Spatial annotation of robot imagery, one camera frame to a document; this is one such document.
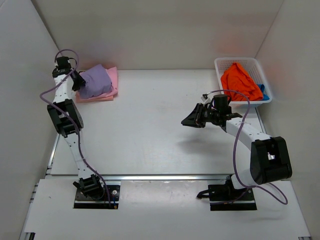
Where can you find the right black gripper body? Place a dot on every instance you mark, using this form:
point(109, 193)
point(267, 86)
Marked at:
point(200, 116)

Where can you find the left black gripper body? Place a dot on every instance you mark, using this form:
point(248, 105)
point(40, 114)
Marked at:
point(75, 81)

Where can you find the purple t shirt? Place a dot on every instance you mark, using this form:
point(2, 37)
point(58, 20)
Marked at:
point(97, 82)

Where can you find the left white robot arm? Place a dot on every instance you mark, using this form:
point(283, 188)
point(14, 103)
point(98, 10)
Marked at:
point(68, 123)

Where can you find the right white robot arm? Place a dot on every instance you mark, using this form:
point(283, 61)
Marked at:
point(269, 156)

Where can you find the folded pink t shirt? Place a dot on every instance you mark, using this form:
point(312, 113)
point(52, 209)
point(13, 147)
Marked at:
point(113, 73)

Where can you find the orange t shirt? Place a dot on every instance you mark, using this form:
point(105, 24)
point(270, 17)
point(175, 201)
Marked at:
point(240, 85)

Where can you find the white plastic basket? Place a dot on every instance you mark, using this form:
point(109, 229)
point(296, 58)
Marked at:
point(253, 68)

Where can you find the blue t shirt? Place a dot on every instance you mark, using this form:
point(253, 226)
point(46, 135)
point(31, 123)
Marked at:
point(262, 88)

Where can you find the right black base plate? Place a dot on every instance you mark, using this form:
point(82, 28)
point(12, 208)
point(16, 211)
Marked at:
point(224, 197)

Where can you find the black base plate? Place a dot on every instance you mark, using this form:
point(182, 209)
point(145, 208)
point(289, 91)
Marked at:
point(99, 202)
point(224, 197)

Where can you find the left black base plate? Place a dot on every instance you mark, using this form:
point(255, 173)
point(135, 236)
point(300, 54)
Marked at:
point(99, 202)

